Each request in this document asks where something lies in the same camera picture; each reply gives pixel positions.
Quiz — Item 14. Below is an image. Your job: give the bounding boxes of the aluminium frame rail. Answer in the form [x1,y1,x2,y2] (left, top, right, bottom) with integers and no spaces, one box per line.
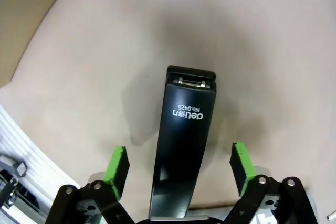
[0,104,82,224]

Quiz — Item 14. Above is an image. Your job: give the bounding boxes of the black deli stapler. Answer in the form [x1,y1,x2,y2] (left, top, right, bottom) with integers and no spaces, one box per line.
[149,65,217,223]

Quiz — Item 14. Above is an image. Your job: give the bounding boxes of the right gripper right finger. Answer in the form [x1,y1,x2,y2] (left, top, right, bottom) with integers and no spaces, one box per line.
[224,142,320,224]

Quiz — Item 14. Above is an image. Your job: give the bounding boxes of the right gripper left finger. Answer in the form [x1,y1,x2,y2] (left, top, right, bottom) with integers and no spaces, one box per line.
[51,145,137,224]

